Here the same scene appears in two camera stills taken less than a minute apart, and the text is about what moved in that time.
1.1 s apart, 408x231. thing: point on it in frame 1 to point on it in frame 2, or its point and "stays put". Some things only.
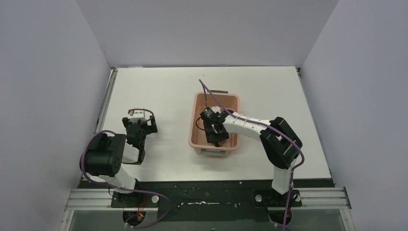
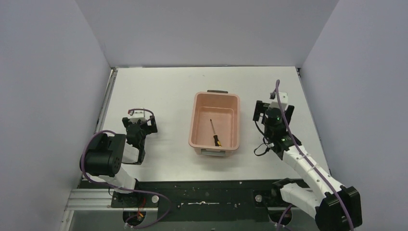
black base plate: (208, 200) stays put
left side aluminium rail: (113, 71) stays put
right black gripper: (215, 135) to (259, 109)
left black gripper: (148, 126) stays put
